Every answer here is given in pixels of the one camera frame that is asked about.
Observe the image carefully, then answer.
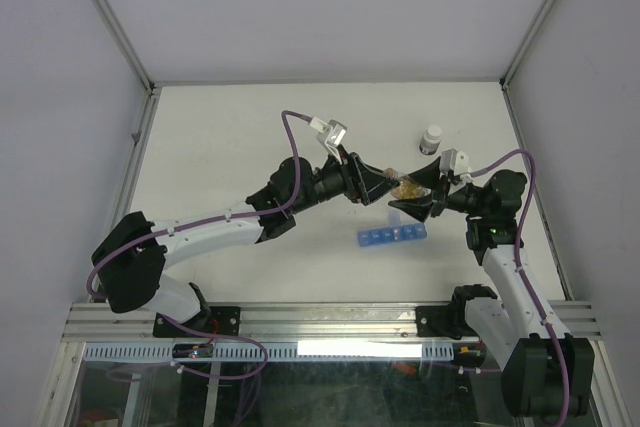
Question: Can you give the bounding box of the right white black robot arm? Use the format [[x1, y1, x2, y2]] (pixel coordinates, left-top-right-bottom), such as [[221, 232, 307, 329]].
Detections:
[[390, 157, 595, 426]]

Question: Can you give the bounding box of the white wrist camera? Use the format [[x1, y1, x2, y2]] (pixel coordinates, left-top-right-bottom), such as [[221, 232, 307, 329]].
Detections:
[[439, 148, 472, 185], [309, 117, 347, 158]]

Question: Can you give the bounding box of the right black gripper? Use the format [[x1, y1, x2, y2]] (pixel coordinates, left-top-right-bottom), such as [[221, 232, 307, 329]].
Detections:
[[388, 156, 489, 221]]

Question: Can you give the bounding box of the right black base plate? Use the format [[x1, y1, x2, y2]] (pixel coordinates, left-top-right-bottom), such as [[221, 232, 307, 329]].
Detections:
[[415, 305, 476, 340]]

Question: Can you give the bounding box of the right aluminium frame post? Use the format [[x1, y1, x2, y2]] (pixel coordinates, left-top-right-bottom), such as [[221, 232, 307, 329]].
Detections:
[[499, 0, 558, 89]]

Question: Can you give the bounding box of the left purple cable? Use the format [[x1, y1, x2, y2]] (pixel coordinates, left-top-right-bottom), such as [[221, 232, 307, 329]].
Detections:
[[87, 109, 321, 338]]

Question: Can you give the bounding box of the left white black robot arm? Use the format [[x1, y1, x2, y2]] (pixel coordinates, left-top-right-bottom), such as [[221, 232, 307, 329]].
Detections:
[[91, 150, 399, 336]]

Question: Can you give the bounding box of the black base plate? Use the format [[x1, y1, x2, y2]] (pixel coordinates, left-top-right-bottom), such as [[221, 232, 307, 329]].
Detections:
[[415, 305, 476, 340], [152, 304, 241, 338]]

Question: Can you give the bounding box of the purple cable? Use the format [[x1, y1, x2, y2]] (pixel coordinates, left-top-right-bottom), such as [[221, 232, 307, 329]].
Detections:
[[87, 109, 321, 338], [469, 148, 571, 421]]

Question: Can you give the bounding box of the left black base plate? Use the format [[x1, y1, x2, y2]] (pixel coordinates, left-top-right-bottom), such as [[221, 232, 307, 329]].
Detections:
[[152, 304, 241, 338]]

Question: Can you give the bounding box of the grey slotted cable duct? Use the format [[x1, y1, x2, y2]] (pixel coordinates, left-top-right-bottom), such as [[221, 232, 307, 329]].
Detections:
[[84, 340, 454, 363]]

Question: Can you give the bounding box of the left aluminium frame post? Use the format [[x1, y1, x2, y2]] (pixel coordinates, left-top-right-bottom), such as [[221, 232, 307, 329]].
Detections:
[[90, 0, 155, 94]]

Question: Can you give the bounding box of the blue weekly pill organizer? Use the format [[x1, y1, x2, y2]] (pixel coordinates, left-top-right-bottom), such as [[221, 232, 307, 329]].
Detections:
[[357, 211, 428, 248]]

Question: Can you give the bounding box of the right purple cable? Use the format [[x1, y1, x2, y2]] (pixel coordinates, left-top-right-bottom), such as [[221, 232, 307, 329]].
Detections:
[[469, 148, 571, 421]]

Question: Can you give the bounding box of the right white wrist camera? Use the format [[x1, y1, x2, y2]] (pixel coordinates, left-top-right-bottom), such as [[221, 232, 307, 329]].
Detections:
[[439, 148, 472, 185]]

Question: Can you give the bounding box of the clear capsule bottle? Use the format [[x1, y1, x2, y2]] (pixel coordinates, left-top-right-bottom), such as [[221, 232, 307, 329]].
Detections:
[[384, 168, 430, 200]]

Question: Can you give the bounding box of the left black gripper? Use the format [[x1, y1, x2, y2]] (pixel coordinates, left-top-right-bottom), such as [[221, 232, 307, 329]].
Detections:
[[290, 145, 400, 215]]

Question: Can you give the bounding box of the aluminium mounting rail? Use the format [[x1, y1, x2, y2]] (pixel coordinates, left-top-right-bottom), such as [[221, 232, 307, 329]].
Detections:
[[62, 300, 599, 343]]

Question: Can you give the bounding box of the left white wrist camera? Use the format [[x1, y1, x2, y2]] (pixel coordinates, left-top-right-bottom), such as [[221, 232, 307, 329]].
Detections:
[[309, 117, 347, 158]]

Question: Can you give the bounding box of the aluminium frame post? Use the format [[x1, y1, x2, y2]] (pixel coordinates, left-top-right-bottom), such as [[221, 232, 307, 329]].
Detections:
[[499, 0, 558, 89], [90, 0, 155, 94]]

